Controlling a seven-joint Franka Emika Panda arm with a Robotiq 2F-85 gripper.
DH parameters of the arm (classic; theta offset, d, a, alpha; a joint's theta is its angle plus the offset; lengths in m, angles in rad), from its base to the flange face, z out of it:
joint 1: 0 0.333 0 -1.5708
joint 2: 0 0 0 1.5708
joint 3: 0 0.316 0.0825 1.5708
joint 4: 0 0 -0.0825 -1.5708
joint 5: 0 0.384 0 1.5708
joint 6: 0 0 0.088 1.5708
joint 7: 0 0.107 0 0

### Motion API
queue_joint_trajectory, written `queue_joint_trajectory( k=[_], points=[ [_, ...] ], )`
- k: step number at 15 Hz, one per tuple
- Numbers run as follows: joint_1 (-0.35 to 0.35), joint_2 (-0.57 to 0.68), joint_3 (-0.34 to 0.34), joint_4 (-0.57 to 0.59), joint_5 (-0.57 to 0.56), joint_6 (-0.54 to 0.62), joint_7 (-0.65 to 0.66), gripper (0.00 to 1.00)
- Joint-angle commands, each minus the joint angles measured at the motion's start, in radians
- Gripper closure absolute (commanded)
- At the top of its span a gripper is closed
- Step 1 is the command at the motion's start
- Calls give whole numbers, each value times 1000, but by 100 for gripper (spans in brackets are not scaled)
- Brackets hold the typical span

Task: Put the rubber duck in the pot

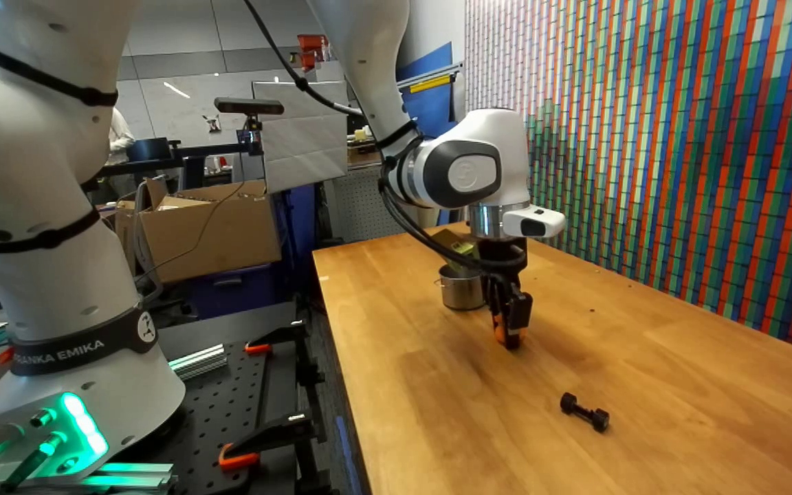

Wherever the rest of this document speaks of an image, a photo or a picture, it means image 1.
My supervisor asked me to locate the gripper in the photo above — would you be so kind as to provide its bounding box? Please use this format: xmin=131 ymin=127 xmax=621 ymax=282
xmin=475 ymin=237 xmax=534 ymax=350

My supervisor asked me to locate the small steel pot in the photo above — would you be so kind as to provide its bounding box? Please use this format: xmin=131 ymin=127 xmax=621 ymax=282
xmin=437 ymin=265 xmax=487 ymax=311

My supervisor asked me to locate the small black dumbbell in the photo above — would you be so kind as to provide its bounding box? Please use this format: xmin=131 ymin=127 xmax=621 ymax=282
xmin=560 ymin=392 xmax=611 ymax=434

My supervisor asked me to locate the blue board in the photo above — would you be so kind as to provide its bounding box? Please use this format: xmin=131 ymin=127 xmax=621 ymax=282
xmin=396 ymin=42 xmax=454 ymax=138

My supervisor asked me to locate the white panel board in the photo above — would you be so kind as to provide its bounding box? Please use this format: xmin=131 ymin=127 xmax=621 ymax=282
xmin=252 ymin=80 xmax=349 ymax=195

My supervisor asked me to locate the blue storage bin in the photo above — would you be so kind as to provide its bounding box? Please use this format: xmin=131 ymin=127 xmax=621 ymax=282
xmin=188 ymin=263 xmax=288 ymax=321

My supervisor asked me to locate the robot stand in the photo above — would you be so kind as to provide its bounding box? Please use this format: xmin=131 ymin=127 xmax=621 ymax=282
xmin=0 ymin=302 xmax=342 ymax=495

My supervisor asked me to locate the open cardboard box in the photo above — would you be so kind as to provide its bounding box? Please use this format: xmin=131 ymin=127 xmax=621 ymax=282
xmin=115 ymin=177 xmax=283 ymax=285

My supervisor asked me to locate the short aluminium profile bar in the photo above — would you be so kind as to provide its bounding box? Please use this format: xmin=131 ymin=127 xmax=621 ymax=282
xmin=168 ymin=343 xmax=229 ymax=383

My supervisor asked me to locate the person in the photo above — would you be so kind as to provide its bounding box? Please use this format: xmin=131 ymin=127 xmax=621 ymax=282
xmin=103 ymin=107 xmax=137 ymax=181

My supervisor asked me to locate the black clamp with orange handle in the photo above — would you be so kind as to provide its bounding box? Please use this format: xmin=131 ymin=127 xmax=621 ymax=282
xmin=243 ymin=320 xmax=309 ymax=360
xmin=217 ymin=411 xmax=319 ymax=473

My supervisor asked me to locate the aluminium rail with yellow strip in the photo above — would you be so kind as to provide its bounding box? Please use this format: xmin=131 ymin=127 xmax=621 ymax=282
xmin=396 ymin=61 xmax=465 ymax=95

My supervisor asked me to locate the camera on mount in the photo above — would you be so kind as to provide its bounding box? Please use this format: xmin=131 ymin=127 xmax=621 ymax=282
xmin=214 ymin=97 xmax=286 ymax=156

